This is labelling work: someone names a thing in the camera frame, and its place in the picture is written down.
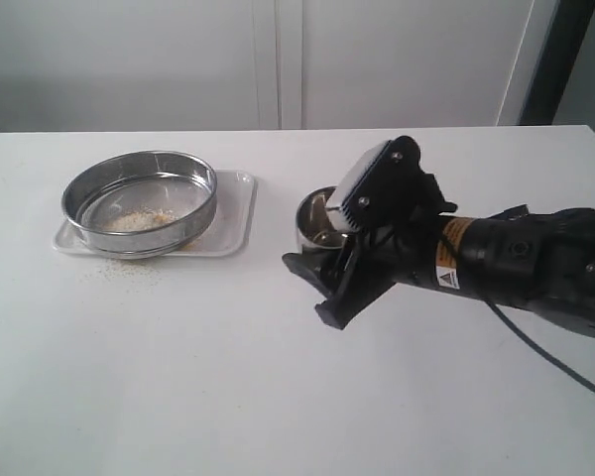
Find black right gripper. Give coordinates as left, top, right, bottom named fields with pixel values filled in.
left=282, top=134, right=460, bottom=332

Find stainless steel cup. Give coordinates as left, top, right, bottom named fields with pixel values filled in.
left=295, top=186, right=346, bottom=253

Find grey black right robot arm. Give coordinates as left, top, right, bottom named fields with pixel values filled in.
left=283, top=136, right=595, bottom=338

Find yellow millet grains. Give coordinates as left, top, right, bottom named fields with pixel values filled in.
left=98, top=210, right=204, bottom=281

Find round steel mesh sieve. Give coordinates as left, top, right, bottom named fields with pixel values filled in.
left=61, top=151, right=218, bottom=260

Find white rectangular plastic tray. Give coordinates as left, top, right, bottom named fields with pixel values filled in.
left=83, top=171, right=257, bottom=258

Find white cabinet with doors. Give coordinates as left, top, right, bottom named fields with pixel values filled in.
left=0, top=1, right=558, bottom=132

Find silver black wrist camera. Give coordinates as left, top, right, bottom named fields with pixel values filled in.
left=324, top=140, right=391, bottom=233

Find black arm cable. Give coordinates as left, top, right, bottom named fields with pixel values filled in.
left=435, top=202, right=595, bottom=404

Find dark vertical post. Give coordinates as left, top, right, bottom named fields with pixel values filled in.
left=518, top=0, right=595, bottom=126

